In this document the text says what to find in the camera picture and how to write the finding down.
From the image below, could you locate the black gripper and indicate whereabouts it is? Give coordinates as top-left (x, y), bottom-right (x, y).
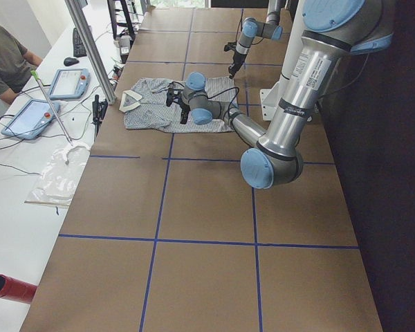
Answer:
top-left (178, 98), bottom-right (190, 125)
top-left (228, 51), bottom-right (246, 79)

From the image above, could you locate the navy white striped polo shirt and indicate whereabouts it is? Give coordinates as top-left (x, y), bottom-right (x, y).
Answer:
top-left (124, 77), bottom-right (232, 133)

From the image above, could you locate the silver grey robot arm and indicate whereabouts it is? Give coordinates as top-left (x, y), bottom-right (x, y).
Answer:
top-left (167, 1), bottom-right (396, 189)
top-left (224, 0), bottom-right (286, 79)

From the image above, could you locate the black tool on desk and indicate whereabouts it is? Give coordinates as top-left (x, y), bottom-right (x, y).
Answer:
top-left (92, 94), bottom-right (108, 139)

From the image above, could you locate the far blue teach pendant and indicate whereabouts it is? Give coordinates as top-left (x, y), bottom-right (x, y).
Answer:
top-left (48, 68), bottom-right (90, 100)

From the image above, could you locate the blue teach pendant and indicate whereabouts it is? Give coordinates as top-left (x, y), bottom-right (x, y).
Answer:
top-left (48, 68), bottom-right (90, 100)
top-left (1, 99), bottom-right (55, 140)

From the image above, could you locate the black keyboard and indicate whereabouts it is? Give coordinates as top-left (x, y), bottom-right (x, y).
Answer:
top-left (72, 28), bottom-right (86, 58)

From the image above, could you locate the black computer mouse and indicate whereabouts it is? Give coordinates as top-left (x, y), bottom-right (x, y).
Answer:
top-left (63, 57), bottom-right (80, 66)

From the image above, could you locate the clear plastic bag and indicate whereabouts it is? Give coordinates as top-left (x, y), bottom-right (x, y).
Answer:
top-left (24, 142), bottom-right (90, 207)

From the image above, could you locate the white side desk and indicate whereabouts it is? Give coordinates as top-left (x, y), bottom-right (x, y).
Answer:
top-left (0, 0), bottom-right (146, 332)

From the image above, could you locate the near blue teach pendant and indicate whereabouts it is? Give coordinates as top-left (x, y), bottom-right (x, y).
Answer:
top-left (1, 99), bottom-right (55, 140)

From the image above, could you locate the metal rod with green tip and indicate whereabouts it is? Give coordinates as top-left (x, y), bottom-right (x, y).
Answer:
top-left (30, 70), bottom-right (73, 145)

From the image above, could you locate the seated person in grey shirt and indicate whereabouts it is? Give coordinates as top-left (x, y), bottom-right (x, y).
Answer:
top-left (0, 26), bottom-right (43, 104)

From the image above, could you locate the red cylinder tube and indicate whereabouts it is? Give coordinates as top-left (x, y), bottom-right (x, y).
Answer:
top-left (0, 275), bottom-right (37, 304)

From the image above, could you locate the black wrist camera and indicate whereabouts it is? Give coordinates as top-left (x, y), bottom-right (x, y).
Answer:
top-left (223, 41), bottom-right (237, 52)
top-left (165, 87), bottom-right (181, 107)

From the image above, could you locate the black braided right cable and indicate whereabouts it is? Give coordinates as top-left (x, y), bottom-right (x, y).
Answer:
top-left (205, 86), bottom-right (241, 118)

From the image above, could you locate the black braided cable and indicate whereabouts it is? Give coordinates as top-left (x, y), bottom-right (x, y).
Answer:
top-left (205, 86), bottom-right (241, 118)
top-left (232, 19), bottom-right (264, 48)

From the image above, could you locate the black braided left cable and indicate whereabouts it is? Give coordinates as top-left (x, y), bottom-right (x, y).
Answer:
top-left (232, 19), bottom-right (264, 48)

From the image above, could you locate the aluminium extrusion frame post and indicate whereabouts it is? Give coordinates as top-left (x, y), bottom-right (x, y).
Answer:
top-left (64, 0), bottom-right (116, 105)

